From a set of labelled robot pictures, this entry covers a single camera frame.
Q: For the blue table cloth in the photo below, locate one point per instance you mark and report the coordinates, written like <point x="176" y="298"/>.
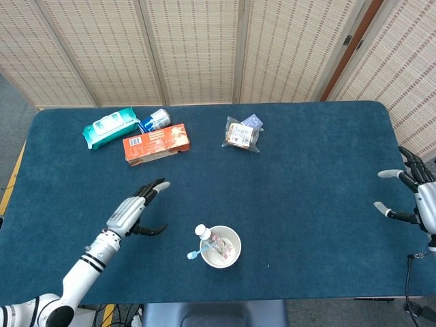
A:
<point x="306" y="221"/>

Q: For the clear bag of bread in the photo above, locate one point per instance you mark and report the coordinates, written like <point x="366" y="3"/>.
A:
<point x="240" y="136"/>

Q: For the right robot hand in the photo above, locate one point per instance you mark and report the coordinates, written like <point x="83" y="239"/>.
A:
<point x="427" y="199"/>

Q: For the brown wooden post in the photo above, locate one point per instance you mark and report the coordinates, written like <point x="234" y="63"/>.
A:
<point x="354" y="47"/>

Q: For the bamboo folding screen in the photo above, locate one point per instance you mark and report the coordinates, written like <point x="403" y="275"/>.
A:
<point x="190" y="51"/>

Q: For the small blue smiley packet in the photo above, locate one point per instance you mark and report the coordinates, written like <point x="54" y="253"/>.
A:
<point x="252" y="120"/>

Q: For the blue and white can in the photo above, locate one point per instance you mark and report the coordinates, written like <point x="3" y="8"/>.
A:
<point x="155" y="121"/>

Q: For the orange noodle paper cup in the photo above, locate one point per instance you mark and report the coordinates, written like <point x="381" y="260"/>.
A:
<point x="235" y="238"/>

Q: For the light blue toothbrush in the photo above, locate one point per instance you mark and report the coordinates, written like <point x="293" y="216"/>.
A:
<point x="197" y="252"/>

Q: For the white toothpaste tube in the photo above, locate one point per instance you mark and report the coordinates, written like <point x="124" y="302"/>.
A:
<point x="218" y="243"/>

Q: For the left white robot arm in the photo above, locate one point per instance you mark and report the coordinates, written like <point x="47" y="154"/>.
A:
<point x="85" y="272"/>

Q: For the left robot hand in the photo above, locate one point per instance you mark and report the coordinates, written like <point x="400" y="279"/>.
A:
<point x="126" y="214"/>

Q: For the orange cardboard snack box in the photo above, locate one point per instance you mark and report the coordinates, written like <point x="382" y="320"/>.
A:
<point x="156" y="143"/>

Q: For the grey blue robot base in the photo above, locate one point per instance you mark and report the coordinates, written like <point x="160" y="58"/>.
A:
<point x="214" y="313"/>

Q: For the green wet wipes pack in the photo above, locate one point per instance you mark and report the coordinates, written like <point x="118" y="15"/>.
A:
<point x="109" y="127"/>

